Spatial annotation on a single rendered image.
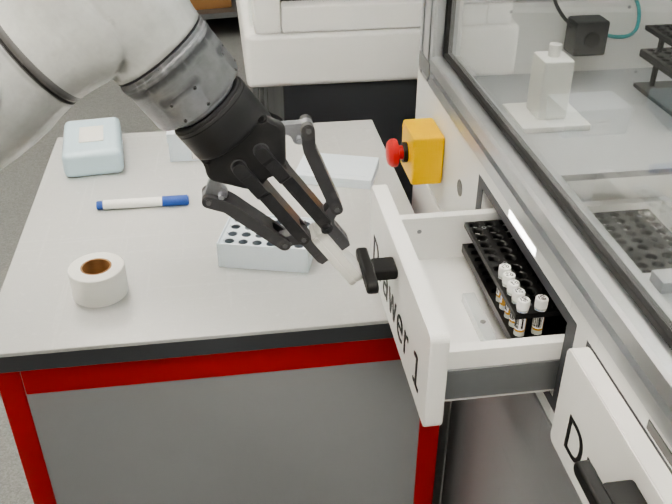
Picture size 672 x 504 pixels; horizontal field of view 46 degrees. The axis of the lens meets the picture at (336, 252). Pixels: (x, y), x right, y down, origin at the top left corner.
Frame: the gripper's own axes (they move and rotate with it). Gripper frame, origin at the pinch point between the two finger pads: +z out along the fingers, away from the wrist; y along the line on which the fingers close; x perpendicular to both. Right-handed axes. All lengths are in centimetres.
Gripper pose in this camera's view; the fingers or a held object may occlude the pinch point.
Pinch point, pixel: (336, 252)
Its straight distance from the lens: 79.3
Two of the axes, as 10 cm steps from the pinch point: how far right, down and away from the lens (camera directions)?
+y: 8.1, -5.4, -2.1
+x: -1.4, -5.3, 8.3
